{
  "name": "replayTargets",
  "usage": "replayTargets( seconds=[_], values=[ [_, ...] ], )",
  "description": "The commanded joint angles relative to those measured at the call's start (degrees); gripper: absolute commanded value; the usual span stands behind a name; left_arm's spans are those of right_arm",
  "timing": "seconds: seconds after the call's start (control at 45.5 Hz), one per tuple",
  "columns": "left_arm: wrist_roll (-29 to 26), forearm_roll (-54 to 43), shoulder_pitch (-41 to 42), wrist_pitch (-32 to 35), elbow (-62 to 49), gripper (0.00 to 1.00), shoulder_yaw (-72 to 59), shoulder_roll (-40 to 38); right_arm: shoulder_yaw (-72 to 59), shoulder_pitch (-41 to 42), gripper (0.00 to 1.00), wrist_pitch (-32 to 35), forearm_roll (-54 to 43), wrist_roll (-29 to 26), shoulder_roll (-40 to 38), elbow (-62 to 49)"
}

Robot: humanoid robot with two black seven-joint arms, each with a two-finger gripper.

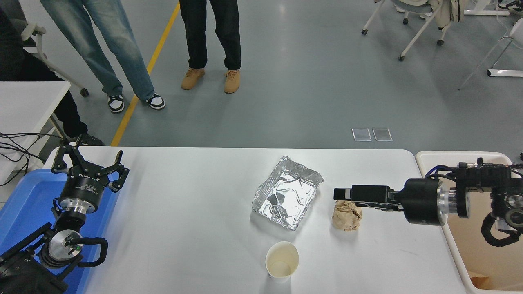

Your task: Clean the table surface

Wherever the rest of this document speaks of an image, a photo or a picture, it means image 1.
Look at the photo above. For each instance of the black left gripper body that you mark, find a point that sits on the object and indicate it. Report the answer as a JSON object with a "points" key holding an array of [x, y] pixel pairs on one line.
{"points": [[83, 188]]}

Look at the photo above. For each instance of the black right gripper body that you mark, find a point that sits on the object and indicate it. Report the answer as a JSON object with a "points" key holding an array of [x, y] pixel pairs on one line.
{"points": [[421, 202]]}

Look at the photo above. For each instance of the large pale bin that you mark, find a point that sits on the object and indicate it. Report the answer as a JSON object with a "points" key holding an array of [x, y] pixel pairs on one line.
{"points": [[466, 253]]}

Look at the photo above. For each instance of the pale jacket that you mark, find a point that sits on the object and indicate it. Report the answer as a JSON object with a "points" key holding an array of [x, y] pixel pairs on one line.
{"points": [[447, 12]]}

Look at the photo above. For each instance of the white-legged office chair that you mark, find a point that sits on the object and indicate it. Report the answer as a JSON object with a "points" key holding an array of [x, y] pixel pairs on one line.
{"points": [[421, 30]]}

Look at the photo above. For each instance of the clear floor plate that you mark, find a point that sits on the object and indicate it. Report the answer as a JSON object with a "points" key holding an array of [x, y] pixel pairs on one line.
{"points": [[362, 134], [382, 134]]}

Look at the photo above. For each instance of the white wheeled chair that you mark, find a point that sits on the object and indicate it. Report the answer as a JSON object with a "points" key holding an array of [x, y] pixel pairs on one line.
{"points": [[34, 29]]}

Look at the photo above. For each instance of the person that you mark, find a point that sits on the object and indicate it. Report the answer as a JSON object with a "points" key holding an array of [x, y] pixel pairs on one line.
{"points": [[196, 32], [16, 61], [512, 5], [110, 49]]}

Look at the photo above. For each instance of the white paper cup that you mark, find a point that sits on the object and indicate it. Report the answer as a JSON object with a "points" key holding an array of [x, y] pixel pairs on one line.
{"points": [[282, 261]]}

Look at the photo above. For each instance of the white desk foot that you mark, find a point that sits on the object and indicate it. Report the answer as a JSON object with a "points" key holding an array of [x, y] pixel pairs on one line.
{"points": [[488, 12]]}

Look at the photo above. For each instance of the silver foil tray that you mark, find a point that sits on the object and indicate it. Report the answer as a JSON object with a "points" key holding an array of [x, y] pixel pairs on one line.
{"points": [[286, 194]]}

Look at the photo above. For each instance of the blue plastic tray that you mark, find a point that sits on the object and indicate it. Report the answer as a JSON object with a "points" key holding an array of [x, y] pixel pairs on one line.
{"points": [[24, 196]]}

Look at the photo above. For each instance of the tan paper ball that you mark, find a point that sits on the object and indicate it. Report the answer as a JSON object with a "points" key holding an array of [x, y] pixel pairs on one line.
{"points": [[346, 218]]}

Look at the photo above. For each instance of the tan paper scrap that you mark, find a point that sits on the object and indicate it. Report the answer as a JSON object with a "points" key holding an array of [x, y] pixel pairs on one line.
{"points": [[480, 281]]}

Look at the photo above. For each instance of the white side table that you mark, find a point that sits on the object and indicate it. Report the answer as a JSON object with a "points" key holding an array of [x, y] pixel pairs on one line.
{"points": [[24, 106]]}

